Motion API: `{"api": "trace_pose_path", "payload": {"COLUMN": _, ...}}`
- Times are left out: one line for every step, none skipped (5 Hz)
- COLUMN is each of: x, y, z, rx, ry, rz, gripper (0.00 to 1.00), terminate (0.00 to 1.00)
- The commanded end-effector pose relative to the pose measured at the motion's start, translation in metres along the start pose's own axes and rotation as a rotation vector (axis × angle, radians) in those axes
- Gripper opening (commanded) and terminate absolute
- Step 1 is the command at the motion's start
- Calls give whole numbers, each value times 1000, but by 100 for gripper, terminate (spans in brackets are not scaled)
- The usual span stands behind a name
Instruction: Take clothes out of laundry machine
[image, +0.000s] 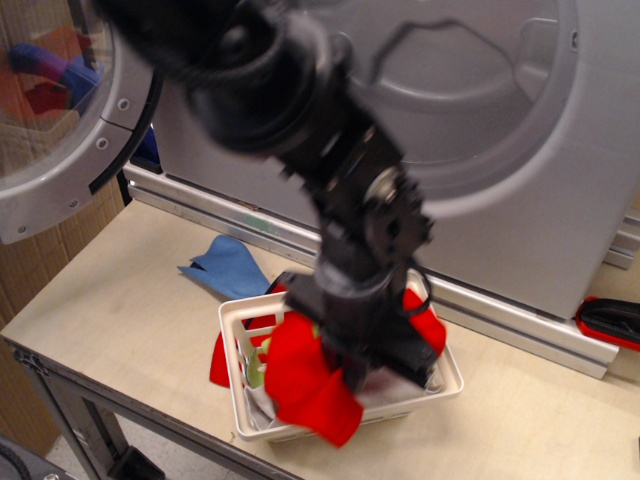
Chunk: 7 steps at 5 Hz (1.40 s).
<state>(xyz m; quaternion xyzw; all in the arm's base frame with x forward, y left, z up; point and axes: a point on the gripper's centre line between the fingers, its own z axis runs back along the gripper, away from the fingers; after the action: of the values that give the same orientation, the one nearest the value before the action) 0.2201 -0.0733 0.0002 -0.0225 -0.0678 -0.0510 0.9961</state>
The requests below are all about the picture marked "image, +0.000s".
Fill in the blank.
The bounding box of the grey washer door clear window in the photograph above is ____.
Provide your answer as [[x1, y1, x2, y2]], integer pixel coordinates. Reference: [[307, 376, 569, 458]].
[[1, 1, 162, 244]]

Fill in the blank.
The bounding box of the grey metal table frame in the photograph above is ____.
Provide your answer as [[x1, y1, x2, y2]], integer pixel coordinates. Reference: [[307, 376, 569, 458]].
[[4, 338, 297, 479]]

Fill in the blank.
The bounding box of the red cloth from drum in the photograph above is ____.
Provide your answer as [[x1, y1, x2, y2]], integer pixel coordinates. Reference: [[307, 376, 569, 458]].
[[263, 288, 447, 448]]

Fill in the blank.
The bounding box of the green cloth in basket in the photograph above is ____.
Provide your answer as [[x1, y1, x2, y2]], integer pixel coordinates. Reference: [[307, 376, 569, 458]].
[[245, 322, 322, 390]]

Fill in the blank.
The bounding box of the blue cloth on table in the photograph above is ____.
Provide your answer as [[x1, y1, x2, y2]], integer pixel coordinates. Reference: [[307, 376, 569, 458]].
[[178, 235, 271, 300]]

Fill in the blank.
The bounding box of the white plastic laundry basket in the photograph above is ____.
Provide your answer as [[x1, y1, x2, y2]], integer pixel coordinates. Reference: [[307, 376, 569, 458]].
[[211, 291, 464, 442]]

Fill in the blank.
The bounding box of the grey toy washing machine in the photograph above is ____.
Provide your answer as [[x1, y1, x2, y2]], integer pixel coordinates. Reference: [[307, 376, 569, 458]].
[[150, 0, 640, 321]]

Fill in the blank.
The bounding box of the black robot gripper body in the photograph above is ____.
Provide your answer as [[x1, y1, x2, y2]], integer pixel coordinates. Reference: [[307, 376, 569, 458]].
[[283, 204, 438, 385]]

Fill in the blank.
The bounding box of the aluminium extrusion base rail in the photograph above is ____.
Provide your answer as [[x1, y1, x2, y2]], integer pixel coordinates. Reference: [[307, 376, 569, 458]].
[[124, 163, 620, 379]]

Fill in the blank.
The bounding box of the red cloth beside basket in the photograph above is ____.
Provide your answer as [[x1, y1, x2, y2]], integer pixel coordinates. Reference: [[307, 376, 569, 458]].
[[208, 282, 289, 389]]

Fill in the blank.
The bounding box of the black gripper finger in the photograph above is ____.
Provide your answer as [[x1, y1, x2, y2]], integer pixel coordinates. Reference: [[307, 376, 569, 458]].
[[341, 350, 372, 394]]

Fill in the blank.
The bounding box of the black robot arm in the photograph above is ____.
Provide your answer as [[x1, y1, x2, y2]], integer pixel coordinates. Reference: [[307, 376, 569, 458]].
[[97, 1, 437, 390]]

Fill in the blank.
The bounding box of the red black tool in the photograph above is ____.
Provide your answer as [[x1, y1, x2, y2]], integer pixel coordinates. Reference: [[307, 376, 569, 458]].
[[575, 297, 639, 351]]

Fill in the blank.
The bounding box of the grey cloth in basket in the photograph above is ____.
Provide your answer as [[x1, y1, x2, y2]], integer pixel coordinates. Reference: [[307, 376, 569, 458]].
[[243, 367, 446, 431]]

